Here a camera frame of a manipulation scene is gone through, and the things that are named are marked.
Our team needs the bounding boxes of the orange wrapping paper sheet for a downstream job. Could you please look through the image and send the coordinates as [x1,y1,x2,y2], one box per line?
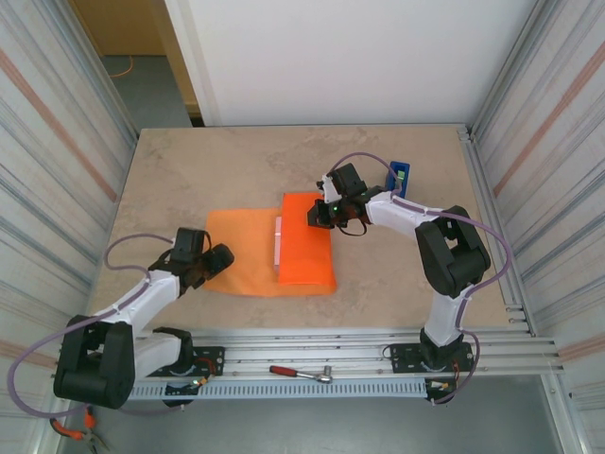
[202,190,338,299]

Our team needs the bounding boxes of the pink gift box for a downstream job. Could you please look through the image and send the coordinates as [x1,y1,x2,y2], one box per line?
[272,216,285,274]

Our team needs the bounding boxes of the blue tape dispenser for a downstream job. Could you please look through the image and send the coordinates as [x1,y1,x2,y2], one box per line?
[384,161,411,200]

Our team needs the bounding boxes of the aluminium mounting rails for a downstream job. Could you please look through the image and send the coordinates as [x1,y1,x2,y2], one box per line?
[50,328,566,382]

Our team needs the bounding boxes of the yellow wooden door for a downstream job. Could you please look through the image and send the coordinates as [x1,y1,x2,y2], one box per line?
[153,0,204,117]

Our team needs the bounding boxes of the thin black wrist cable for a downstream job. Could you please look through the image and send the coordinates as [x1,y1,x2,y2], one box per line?
[337,219,370,238]

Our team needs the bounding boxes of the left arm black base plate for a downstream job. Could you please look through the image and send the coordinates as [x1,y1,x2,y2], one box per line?
[188,346,226,378]

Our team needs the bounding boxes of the red power wire yellow connector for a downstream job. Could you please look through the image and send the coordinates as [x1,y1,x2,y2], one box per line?
[191,357,224,387]
[426,361,462,394]

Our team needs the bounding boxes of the red handled ratchet wrench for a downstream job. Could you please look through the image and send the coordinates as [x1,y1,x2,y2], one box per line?
[268,364,335,384]

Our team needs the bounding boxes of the aluminium side rail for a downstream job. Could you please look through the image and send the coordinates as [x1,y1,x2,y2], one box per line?
[456,123,538,338]

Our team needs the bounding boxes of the white slotted cable duct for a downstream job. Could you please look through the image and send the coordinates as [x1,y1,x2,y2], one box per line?
[127,377,429,401]

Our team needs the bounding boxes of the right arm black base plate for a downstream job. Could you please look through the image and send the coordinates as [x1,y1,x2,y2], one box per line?
[389,342,476,375]

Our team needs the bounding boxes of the orange floor cable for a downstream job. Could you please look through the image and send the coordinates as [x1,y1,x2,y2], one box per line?
[109,55,136,79]

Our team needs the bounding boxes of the orange handled pliers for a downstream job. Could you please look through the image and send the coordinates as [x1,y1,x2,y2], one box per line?
[49,409,112,453]

